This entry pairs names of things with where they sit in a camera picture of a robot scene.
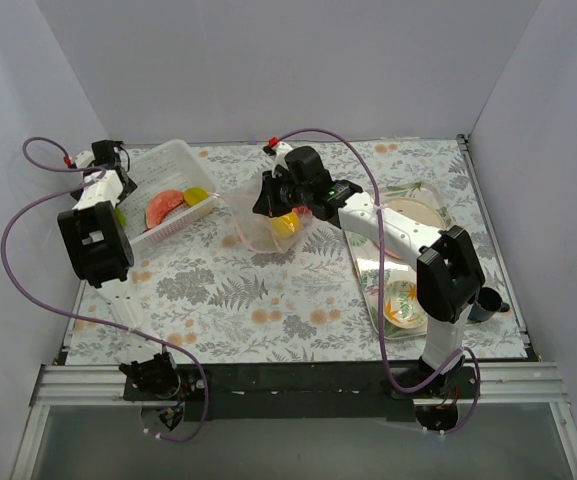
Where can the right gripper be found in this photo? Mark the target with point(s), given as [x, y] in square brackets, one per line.
[270, 192]

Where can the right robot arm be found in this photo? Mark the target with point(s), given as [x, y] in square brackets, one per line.
[448, 272]

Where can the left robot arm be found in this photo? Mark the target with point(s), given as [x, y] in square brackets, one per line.
[101, 255]

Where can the yellow bell pepper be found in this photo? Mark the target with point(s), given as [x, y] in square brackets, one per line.
[195, 195]

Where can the clear zip top bag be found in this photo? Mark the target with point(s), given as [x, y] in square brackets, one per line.
[253, 229]

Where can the pink and cream plate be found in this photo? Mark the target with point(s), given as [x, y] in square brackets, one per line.
[417, 211]

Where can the aluminium frame rail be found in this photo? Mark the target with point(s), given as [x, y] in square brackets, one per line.
[502, 382]

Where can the floral tablecloth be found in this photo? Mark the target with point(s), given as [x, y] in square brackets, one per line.
[205, 291]

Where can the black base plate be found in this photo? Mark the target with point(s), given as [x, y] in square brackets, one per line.
[252, 391]

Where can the floral bowl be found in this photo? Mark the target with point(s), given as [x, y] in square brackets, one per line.
[401, 307]

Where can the white plastic basket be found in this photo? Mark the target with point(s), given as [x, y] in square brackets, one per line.
[171, 165]

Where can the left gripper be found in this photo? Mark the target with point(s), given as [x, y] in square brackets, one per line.
[125, 181]

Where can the watermelon slice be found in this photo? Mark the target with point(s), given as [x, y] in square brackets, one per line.
[161, 205]

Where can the green starfruit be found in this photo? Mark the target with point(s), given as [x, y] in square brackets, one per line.
[121, 217]

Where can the floral serving tray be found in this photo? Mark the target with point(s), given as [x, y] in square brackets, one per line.
[373, 270]

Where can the dark blue mug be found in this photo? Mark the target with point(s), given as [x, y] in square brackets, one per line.
[487, 303]

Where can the red apple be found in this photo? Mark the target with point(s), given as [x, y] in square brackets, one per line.
[303, 213]

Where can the yellow lemon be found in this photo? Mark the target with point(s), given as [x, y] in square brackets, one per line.
[285, 226]

